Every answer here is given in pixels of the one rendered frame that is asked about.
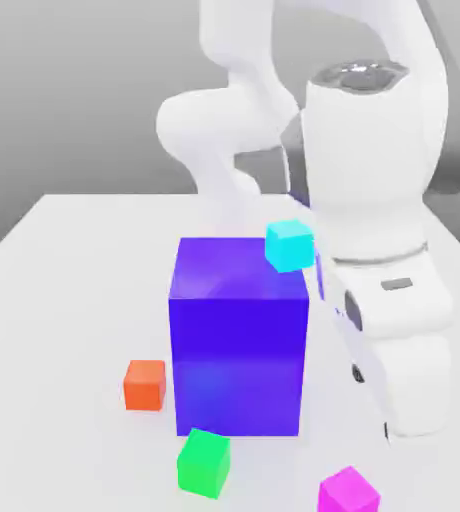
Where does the small magenta cube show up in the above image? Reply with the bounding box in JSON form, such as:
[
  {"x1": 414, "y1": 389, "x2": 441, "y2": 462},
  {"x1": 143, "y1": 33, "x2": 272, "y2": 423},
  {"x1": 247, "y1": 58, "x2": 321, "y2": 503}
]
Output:
[{"x1": 316, "y1": 465, "x2": 382, "y2": 512}]

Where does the large purple box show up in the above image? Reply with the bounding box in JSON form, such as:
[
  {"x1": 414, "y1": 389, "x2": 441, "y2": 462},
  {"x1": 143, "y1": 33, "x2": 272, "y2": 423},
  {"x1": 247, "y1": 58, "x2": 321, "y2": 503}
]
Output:
[{"x1": 168, "y1": 236, "x2": 310, "y2": 438}]

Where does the small cyan cube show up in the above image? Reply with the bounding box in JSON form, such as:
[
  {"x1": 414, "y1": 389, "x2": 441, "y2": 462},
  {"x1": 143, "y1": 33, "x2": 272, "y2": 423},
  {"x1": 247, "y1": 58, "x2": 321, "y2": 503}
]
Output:
[{"x1": 264, "y1": 218, "x2": 316, "y2": 274}]

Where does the small green cube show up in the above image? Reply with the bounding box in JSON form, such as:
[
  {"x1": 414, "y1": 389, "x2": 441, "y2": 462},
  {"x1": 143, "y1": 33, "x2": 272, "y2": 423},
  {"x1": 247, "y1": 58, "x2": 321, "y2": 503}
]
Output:
[{"x1": 176, "y1": 427, "x2": 232, "y2": 500}]

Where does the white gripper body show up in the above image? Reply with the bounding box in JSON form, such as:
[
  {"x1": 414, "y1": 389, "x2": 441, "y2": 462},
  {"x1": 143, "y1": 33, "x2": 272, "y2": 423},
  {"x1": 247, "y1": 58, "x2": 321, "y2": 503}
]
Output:
[{"x1": 326, "y1": 277, "x2": 453, "y2": 446}]

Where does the small orange cube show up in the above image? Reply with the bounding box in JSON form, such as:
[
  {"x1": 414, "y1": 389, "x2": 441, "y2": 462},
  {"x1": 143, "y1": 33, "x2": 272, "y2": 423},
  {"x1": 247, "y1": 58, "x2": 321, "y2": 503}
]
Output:
[{"x1": 123, "y1": 359, "x2": 167, "y2": 412}]

